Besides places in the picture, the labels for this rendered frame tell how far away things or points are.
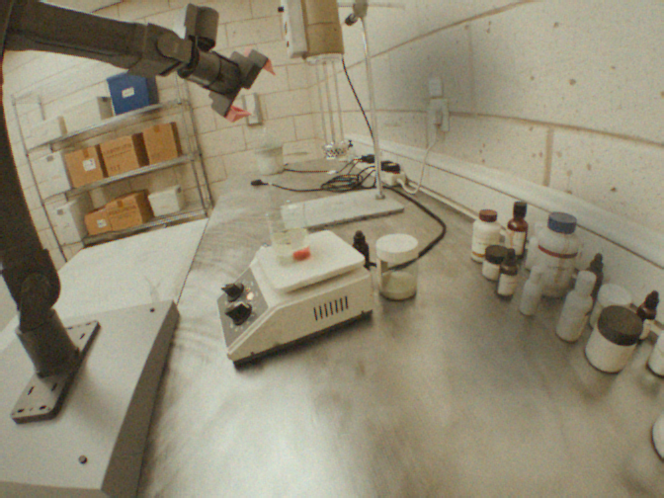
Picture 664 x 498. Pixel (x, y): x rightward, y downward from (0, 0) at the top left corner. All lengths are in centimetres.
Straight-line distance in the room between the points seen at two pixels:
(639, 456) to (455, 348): 23
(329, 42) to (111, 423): 76
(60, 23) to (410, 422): 59
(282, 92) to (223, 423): 265
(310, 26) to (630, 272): 75
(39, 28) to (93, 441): 44
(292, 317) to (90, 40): 43
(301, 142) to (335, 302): 250
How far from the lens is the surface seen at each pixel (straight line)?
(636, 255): 50
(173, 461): 35
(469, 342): 40
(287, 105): 280
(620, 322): 40
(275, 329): 37
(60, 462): 36
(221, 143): 281
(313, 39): 75
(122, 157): 267
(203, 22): 57
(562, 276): 49
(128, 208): 267
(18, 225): 42
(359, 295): 39
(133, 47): 48
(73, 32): 47
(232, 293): 44
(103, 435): 35
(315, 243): 44
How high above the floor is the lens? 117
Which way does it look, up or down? 26 degrees down
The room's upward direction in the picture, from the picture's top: 8 degrees counter-clockwise
